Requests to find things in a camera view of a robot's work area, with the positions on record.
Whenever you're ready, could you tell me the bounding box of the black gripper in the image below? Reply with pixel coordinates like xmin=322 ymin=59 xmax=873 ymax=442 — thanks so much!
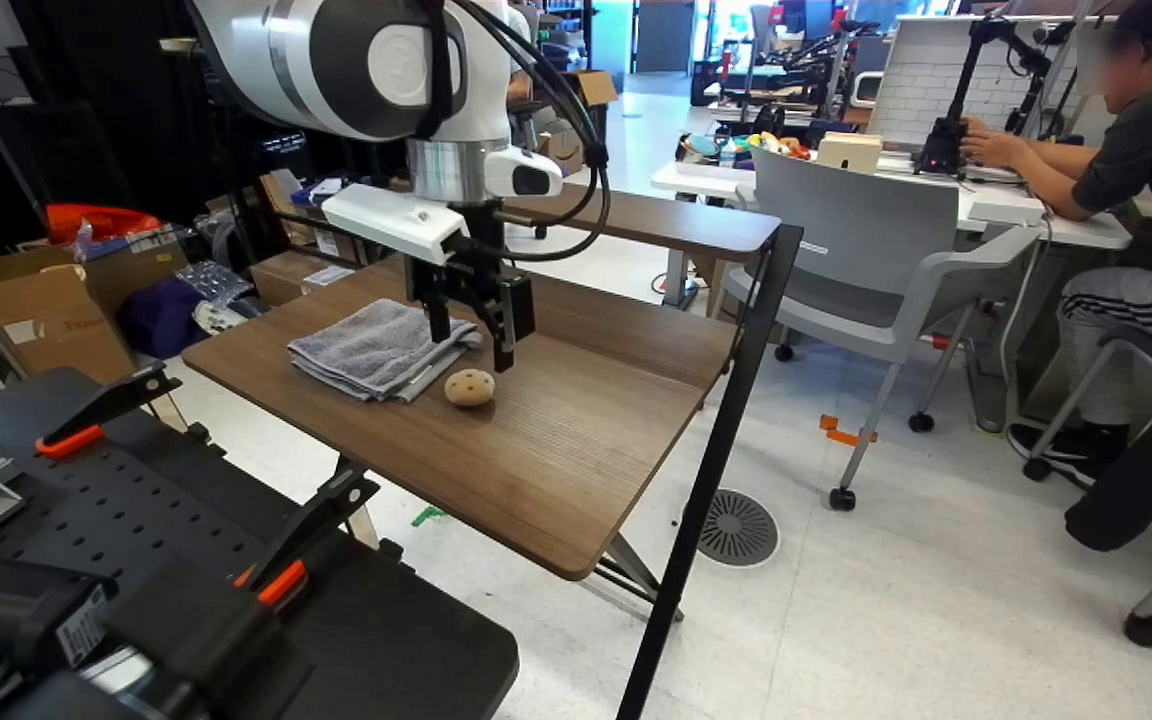
xmin=409 ymin=196 xmax=535 ymax=374

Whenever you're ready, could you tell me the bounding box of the brown potato-like object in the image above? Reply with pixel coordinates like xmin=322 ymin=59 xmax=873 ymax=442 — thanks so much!
xmin=439 ymin=364 xmax=499 ymax=413

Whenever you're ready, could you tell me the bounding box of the grey towel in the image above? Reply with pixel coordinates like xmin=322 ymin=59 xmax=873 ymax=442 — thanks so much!
xmin=284 ymin=295 xmax=486 ymax=409

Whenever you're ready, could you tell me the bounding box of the small cardboard box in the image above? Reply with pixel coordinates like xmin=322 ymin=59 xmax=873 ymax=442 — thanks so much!
xmin=247 ymin=249 xmax=355 ymax=312

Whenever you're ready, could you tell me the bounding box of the open cardboard box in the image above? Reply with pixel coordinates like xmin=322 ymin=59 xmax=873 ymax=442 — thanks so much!
xmin=521 ymin=69 xmax=625 ymax=179

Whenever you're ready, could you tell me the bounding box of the blue white patterned cloth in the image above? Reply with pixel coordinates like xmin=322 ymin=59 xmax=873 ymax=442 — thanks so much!
xmin=175 ymin=256 xmax=263 ymax=338

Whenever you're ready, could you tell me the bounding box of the dark blue bag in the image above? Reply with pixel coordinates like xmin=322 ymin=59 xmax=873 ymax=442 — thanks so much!
xmin=113 ymin=273 xmax=216 ymax=364

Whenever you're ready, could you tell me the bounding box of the colourful toy pile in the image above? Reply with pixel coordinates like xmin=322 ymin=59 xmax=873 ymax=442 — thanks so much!
xmin=673 ymin=119 xmax=822 ymax=166

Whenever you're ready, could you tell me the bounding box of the round floor drain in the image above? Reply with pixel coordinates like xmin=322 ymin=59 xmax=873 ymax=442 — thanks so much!
xmin=695 ymin=488 xmax=783 ymax=573

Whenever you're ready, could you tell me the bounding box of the orange bag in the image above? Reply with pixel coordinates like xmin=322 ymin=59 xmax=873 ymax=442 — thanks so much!
xmin=39 ymin=201 xmax=169 ymax=249

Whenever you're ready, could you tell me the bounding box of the grey office chair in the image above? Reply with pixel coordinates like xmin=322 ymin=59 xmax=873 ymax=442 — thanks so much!
xmin=747 ymin=147 xmax=1047 ymax=514

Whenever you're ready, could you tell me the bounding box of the beige box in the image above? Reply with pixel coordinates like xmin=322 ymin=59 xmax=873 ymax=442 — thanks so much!
xmin=816 ymin=126 xmax=886 ymax=177

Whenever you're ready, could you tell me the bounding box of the large cardboard box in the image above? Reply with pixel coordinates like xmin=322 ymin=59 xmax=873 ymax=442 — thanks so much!
xmin=0 ymin=242 xmax=145 ymax=392

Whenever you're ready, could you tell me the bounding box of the black perforated workbench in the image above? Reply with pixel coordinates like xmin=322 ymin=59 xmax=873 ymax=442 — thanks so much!
xmin=0 ymin=367 xmax=524 ymax=720

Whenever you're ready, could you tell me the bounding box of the white grid board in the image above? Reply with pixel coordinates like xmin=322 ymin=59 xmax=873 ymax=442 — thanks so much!
xmin=866 ymin=10 xmax=1098 ymax=153

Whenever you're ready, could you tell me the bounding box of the white desk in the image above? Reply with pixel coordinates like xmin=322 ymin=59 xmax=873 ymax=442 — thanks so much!
xmin=650 ymin=131 xmax=1134 ymax=256

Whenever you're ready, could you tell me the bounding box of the seated person black shirt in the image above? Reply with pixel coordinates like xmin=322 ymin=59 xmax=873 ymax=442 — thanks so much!
xmin=958 ymin=0 xmax=1152 ymax=556

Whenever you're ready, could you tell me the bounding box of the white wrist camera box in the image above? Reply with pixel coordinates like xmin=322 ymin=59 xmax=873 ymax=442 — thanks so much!
xmin=316 ymin=179 xmax=476 ymax=269

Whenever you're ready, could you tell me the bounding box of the black clamp orange handle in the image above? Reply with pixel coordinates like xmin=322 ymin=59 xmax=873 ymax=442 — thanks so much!
xmin=147 ymin=456 xmax=388 ymax=720
xmin=30 ymin=359 xmax=188 ymax=468

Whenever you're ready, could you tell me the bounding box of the black metal table frame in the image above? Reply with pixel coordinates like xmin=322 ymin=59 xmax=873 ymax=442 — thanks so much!
xmin=583 ymin=219 xmax=809 ymax=720

